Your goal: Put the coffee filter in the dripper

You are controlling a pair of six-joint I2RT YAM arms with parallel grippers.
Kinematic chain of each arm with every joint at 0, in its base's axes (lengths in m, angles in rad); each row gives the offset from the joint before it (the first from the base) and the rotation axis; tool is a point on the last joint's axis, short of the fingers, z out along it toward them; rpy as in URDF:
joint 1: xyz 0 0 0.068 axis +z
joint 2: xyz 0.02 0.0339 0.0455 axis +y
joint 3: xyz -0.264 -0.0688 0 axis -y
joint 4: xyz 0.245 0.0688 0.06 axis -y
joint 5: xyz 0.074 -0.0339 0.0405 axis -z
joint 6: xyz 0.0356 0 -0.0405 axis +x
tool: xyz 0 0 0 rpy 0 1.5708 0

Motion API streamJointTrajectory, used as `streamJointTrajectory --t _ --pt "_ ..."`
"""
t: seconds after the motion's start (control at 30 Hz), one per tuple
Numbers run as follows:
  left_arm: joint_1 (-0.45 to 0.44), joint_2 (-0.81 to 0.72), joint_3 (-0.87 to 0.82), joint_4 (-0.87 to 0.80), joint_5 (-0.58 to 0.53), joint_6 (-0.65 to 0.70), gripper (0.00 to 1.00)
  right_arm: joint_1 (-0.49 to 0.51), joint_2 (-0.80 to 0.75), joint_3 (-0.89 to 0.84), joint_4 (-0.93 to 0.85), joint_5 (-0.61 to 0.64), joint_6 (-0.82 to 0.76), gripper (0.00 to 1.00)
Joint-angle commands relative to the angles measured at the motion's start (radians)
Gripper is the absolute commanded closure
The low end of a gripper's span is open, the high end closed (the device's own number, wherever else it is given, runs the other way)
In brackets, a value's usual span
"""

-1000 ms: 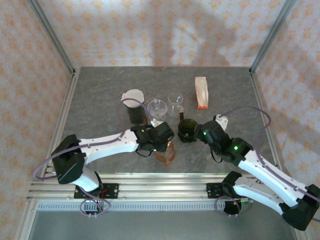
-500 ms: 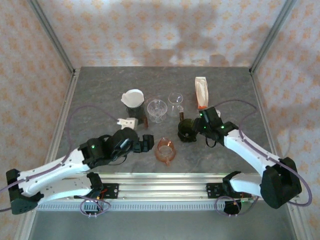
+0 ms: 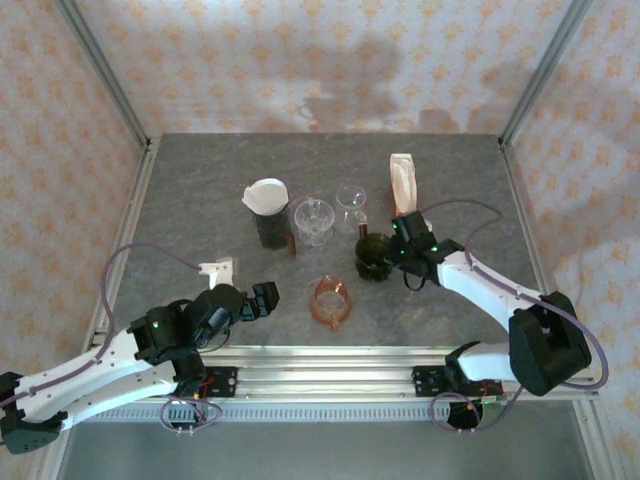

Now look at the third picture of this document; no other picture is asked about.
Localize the small green circuit board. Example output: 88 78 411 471
479 392 509 416

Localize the aluminium mounting rail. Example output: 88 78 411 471
58 344 601 401

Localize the patterned fabric backdrop panel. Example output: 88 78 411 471
504 0 640 480
74 0 576 136
0 0 146 376

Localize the aluminium table side rail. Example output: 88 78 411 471
499 142 609 480
78 139 162 364

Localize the purple cable loop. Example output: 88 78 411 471
159 392 230 435
429 374 521 435

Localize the clear glass server wooden handle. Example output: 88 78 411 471
334 182 371 240

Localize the orange glass server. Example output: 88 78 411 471
309 273 354 332

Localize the clear glass dripper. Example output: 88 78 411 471
293 197 336 247

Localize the coffee filter pack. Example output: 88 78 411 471
389 151 420 217

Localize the dark green glass dripper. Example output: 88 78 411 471
353 232 394 281

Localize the slotted white cable duct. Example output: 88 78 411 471
82 404 454 424

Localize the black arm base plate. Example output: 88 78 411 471
199 366 239 400
412 366 451 400

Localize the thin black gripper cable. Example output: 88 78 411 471
401 268 432 292

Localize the aluminium frame post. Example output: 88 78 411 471
499 0 596 151
53 0 154 151

